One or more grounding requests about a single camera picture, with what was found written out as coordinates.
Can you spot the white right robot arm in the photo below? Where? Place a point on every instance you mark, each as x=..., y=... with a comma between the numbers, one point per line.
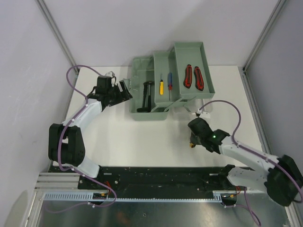
x=279, y=177

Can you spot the small black claw hammer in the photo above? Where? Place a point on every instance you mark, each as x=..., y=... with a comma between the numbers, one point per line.
x=147, y=93

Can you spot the right aluminium frame post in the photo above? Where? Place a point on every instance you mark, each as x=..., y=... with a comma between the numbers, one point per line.
x=275, y=14

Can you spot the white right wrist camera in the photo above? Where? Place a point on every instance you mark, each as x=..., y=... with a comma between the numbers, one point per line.
x=203, y=114

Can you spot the red and black pliers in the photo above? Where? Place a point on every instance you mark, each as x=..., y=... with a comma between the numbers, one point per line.
x=191, y=72

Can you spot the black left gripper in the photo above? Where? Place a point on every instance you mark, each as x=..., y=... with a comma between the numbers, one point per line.
x=121, y=97

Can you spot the yellow handle screwdriver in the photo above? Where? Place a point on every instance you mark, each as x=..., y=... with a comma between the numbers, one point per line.
x=161, y=87

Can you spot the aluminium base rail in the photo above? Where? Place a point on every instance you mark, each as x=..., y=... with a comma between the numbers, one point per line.
x=58, y=182

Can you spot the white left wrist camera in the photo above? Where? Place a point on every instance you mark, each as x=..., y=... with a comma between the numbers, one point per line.
x=110, y=75

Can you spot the blue and red screwdriver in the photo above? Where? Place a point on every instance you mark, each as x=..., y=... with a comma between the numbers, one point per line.
x=170, y=84

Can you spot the aluminium frame post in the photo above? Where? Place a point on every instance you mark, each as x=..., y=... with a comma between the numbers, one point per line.
x=275, y=14
x=56, y=31

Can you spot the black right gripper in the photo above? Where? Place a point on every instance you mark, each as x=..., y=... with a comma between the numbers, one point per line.
x=193, y=140

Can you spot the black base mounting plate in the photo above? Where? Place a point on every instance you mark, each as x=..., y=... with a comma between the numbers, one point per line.
x=160, y=183

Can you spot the black T-handle wrench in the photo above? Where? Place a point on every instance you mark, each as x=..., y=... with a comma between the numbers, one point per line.
x=146, y=103

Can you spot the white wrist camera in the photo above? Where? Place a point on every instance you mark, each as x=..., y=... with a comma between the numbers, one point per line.
x=110, y=75
x=203, y=114

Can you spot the left aluminium frame post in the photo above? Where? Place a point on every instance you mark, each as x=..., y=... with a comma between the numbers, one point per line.
x=56, y=31

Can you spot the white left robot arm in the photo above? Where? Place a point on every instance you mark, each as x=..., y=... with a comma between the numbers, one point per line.
x=66, y=145

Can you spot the green plastic tool box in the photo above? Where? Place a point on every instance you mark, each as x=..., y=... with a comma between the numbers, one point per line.
x=149, y=68

